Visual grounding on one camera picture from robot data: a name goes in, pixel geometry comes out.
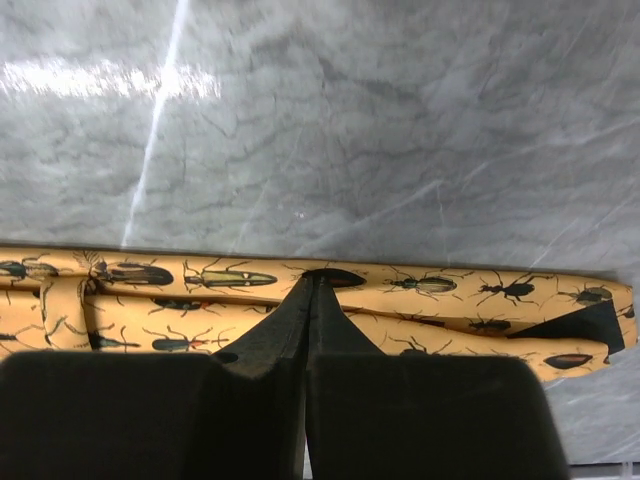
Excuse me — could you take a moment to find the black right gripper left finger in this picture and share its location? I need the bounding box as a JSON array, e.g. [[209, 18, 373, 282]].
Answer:
[[1, 279, 310, 479]]

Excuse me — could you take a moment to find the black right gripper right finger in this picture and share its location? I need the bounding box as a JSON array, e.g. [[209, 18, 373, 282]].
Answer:
[[306, 276, 570, 479]]

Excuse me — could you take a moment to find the yellow beetle print tie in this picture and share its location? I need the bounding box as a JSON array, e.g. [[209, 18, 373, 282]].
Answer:
[[1, 247, 638, 381]]

